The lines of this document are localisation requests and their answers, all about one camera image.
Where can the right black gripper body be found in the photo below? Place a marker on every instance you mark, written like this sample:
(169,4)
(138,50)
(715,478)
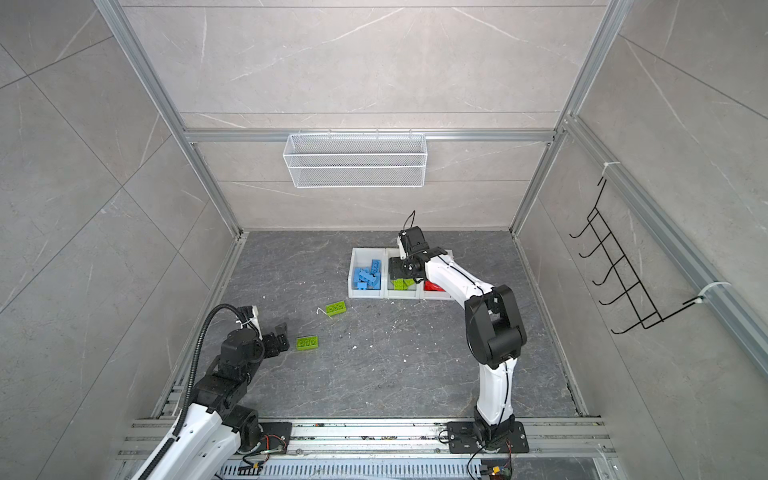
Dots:
(401,268)

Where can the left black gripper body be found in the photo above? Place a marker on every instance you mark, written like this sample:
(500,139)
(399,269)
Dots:
(271,349)

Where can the green lego brick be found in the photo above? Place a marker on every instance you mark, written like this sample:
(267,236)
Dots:
(307,343)
(336,308)
(403,284)

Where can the blue lego brick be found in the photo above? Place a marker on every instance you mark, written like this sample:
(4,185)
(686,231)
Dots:
(360,278)
(375,268)

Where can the blue lego brick low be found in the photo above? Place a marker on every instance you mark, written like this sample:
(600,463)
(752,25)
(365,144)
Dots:
(373,282)

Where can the white three-compartment bin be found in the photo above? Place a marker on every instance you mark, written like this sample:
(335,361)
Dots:
(362,258)

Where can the red arch lego piece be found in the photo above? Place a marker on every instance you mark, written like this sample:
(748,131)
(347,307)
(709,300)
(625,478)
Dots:
(429,286)

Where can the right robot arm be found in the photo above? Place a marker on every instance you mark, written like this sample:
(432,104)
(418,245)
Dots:
(494,333)

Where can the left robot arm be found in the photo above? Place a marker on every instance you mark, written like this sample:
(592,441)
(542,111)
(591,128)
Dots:
(212,425)

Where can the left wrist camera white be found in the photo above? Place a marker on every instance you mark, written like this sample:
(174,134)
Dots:
(248,318)

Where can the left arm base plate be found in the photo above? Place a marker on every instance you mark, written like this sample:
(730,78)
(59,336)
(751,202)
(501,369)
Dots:
(260,438)

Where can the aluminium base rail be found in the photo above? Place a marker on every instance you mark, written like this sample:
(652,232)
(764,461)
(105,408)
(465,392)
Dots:
(424,448)

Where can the white wire mesh basket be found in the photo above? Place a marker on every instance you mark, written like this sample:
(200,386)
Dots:
(356,160)

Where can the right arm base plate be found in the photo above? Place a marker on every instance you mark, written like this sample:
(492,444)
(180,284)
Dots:
(471,437)

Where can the black wire hook rack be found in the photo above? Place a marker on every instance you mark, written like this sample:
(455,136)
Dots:
(645,312)

